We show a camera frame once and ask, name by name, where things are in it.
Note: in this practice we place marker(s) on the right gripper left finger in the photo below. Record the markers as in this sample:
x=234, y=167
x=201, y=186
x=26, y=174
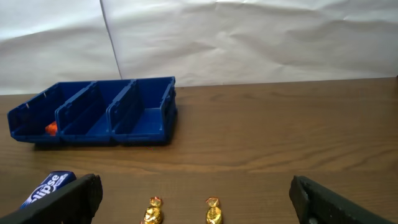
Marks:
x=68, y=202

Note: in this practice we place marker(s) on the blue candy pack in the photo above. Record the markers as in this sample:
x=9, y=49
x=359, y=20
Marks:
x=46, y=186

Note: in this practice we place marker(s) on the blue tray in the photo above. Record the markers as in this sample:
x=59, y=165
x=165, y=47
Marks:
x=146, y=124

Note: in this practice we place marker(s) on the orange candy box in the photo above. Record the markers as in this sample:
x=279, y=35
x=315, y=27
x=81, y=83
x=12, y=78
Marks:
x=52, y=128

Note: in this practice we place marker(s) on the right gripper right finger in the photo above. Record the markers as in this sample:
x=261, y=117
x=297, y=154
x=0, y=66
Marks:
x=326, y=205

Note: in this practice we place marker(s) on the gold wrapped candy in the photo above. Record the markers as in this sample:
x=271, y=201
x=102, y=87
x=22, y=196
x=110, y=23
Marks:
x=153, y=214
x=214, y=214

